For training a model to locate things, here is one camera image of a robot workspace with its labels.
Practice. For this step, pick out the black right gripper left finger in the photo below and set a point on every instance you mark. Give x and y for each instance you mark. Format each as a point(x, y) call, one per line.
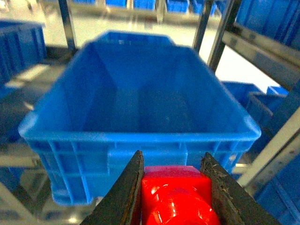
point(122, 205)

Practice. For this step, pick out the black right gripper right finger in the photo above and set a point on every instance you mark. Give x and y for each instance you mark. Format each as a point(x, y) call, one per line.
point(232, 204)

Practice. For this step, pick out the red toy block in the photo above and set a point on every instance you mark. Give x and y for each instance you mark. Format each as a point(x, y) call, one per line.
point(176, 195)

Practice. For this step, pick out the blue shelf crate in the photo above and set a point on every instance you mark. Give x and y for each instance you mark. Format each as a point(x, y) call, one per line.
point(116, 97)
point(22, 45)
point(260, 106)

